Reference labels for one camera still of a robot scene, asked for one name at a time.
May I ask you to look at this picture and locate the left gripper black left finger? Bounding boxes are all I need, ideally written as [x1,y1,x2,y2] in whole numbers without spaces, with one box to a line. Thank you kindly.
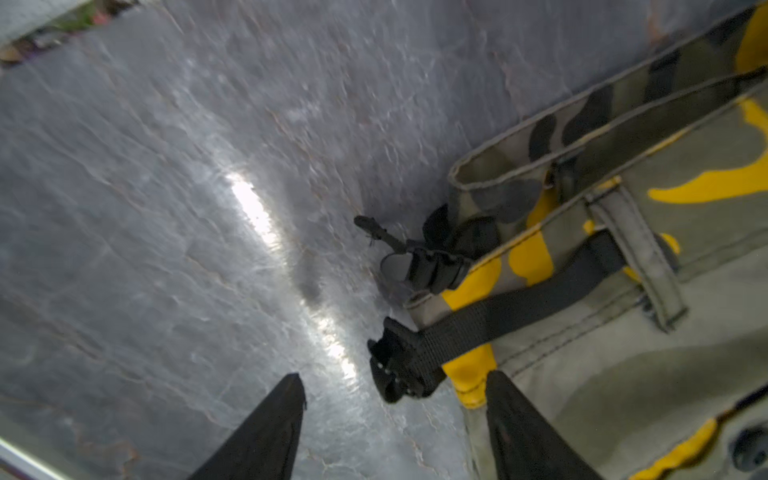
[191,373,306,480]

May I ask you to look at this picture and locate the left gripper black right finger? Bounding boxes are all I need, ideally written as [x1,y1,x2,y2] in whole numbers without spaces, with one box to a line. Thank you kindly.
[486,370,601,480]

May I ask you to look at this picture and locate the camouflage yellow green trousers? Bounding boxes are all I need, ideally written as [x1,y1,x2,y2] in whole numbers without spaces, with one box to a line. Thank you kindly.
[355,2,767,479]

